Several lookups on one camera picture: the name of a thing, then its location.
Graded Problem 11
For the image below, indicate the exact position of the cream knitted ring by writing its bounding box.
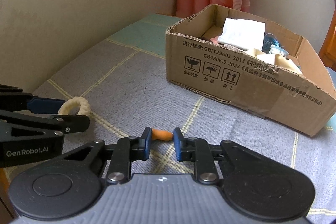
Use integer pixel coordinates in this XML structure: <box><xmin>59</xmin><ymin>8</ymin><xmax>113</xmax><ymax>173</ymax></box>
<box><xmin>57</xmin><ymin>96</ymin><xmax>92</xmax><ymax>117</ymax></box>

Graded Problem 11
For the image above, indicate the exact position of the small orange plush piece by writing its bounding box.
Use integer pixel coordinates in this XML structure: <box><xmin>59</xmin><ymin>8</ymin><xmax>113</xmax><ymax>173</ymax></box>
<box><xmin>151</xmin><ymin>128</ymin><xmax>173</xmax><ymax>141</ymax></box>

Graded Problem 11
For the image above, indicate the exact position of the cream printed cloth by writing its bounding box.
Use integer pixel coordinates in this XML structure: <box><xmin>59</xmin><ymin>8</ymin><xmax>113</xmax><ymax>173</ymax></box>
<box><xmin>246</xmin><ymin>49</ymin><xmax>303</xmax><ymax>75</ymax></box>

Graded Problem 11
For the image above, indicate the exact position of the white towel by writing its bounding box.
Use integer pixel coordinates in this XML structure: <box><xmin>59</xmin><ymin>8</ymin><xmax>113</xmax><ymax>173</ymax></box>
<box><xmin>218</xmin><ymin>18</ymin><xmax>265</xmax><ymax>51</ymax></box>

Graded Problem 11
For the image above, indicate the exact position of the grey pouch large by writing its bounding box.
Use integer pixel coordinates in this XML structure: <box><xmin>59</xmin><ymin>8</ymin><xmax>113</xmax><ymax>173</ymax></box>
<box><xmin>201</xmin><ymin>26</ymin><xmax>223</xmax><ymax>44</ymax></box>

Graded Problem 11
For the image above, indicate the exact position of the blue white string sachet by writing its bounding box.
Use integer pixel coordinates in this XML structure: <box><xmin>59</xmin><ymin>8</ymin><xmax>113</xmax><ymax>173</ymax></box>
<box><xmin>262</xmin><ymin>33</ymin><xmax>289</xmax><ymax>58</ymax></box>

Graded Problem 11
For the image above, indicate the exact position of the grey checked blanket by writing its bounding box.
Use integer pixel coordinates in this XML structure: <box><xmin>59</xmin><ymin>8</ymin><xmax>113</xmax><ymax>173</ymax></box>
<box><xmin>38</xmin><ymin>19</ymin><xmax>335</xmax><ymax>223</ymax></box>

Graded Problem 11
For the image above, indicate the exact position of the cardboard box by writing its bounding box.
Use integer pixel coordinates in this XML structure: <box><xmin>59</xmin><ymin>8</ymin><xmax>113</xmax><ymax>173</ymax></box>
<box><xmin>166</xmin><ymin>5</ymin><xmax>335</xmax><ymax>136</ymax></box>

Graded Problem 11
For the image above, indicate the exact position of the blue floral bedsheet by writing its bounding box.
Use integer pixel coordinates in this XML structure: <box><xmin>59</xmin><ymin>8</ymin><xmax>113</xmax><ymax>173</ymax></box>
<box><xmin>324</xmin><ymin>66</ymin><xmax>336</xmax><ymax>130</ymax></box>

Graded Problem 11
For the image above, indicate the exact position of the wooden headboard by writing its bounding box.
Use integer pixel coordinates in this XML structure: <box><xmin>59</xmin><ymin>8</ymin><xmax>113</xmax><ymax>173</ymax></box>
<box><xmin>318</xmin><ymin>7</ymin><xmax>336</xmax><ymax>71</ymax></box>

